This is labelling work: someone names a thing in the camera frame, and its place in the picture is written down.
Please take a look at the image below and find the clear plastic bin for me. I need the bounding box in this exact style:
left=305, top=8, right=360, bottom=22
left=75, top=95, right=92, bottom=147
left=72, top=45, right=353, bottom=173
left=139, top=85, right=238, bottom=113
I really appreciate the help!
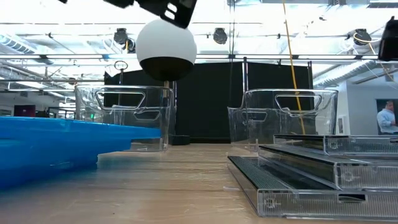
left=228, top=88, right=339, bottom=152
left=74, top=85, right=175, bottom=152

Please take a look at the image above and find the dark red monitor screen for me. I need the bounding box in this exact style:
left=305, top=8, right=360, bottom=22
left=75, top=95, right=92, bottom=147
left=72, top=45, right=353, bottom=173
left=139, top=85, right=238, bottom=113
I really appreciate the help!
left=13, top=105, right=36, bottom=118

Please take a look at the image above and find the yellow hanging cable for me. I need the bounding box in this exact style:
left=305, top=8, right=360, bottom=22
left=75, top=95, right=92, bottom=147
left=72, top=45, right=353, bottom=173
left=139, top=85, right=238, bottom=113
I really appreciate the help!
left=281, top=0, right=307, bottom=135

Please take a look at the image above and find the pile of blue packets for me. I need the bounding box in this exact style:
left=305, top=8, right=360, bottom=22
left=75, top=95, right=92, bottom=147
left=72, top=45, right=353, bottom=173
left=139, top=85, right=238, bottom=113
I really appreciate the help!
left=0, top=138, right=132, bottom=158
left=0, top=116, right=162, bottom=144

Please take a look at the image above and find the white globe table lamp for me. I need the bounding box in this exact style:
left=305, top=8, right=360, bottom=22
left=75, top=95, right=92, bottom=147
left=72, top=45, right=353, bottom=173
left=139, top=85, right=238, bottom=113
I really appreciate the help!
left=136, top=19, right=198, bottom=146

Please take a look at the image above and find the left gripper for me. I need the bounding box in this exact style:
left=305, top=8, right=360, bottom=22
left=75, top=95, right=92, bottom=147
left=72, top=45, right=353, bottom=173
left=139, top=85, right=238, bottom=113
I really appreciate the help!
left=136, top=0, right=198, bottom=30

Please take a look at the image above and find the black curtain partition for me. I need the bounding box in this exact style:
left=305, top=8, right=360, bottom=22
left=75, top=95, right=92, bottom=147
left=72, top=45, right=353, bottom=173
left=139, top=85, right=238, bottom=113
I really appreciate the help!
left=103, top=61, right=314, bottom=144

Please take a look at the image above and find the person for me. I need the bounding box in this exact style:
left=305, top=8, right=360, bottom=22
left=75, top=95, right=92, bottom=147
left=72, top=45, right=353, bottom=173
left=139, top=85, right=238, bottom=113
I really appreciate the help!
left=376, top=100, right=398, bottom=135

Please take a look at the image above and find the black ceiling cord reel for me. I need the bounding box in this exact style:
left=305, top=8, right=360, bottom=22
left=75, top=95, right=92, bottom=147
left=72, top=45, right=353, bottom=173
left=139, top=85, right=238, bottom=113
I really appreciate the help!
left=353, top=28, right=373, bottom=47
left=113, top=27, right=129, bottom=45
left=213, top=27, right=228, bottom=45

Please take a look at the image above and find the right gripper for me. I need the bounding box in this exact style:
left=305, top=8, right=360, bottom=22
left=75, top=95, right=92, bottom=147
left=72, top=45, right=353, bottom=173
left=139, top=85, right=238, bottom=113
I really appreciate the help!
left=377, top=15, right=398, bottom=62

